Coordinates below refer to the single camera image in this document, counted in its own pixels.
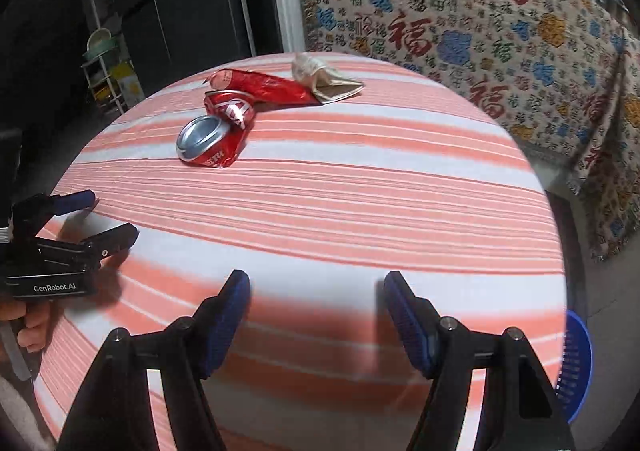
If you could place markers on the person's left hand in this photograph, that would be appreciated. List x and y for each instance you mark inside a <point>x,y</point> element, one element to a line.
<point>32,326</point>

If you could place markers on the printed cloth with red characters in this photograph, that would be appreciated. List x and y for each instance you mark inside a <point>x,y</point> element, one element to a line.
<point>450,31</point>

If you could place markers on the white storage rack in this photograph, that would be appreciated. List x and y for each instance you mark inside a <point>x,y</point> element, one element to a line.
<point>107,83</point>

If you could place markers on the crumpled white paper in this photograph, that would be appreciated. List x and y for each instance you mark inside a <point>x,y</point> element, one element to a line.
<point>307,66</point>

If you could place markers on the crushed red can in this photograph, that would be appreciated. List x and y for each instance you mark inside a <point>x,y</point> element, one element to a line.
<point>220,146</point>

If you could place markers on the pink striped tablecloth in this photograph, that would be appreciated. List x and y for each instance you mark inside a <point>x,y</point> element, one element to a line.
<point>325,211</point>

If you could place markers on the blue plastic basin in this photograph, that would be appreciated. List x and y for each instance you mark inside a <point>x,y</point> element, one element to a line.
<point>575,361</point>

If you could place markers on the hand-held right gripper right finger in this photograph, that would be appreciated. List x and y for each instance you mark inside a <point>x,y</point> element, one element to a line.
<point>405,326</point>

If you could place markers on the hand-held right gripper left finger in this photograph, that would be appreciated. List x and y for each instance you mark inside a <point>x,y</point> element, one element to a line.
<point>227,326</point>

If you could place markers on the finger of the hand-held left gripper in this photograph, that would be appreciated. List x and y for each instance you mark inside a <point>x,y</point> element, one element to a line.
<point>75,201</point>
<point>115,236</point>

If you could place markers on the green plastic bowl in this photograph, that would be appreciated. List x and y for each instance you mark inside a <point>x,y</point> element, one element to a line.
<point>97,45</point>

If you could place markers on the yellow box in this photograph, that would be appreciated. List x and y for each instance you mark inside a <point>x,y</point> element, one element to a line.
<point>127,81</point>

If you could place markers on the beige cardboard piece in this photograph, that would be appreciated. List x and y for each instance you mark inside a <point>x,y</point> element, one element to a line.
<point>339,91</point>

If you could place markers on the red sausage wrapper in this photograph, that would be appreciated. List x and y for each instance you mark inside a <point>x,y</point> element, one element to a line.
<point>270,86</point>

